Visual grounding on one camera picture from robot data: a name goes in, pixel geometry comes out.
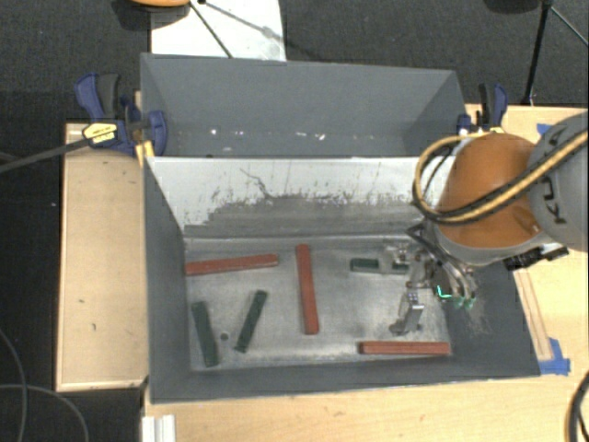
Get black cylinder on white bracket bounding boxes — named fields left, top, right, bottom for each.
left=502, top=243, right=570, bottom=272

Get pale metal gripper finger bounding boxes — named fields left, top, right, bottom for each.
left=389, top=292, right=426, bottom=337
left=384, top=244, right=412, bottom=273

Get red-brown flat block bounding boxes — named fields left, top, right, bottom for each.
left=294, top=243, right=321, bottom=336
left=357, top=340, right=452, bottom=357
left=183, top=253, right=281, bottom=277

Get grey metal bin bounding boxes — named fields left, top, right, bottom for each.
left=138, top=52, right=542, bottom=405

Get dark green flat block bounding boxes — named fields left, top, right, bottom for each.
left=190, top=300, right=221, bottom=369
left=349, top=257, right=410, bottom=275
left=233, top=289, right=270, bottom=355

